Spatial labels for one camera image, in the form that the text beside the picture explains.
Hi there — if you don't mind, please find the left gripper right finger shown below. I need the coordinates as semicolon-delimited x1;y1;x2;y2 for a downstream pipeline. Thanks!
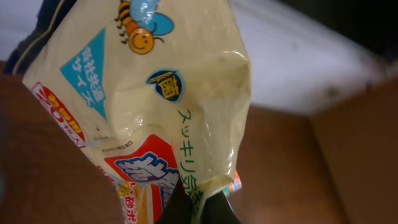
200;192;241;224

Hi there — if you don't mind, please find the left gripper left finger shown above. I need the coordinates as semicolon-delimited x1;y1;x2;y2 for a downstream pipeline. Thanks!
156;179;192;224

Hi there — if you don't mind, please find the yellow wet wipes pack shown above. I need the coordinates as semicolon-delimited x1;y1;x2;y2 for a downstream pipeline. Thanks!
2;0;252;224

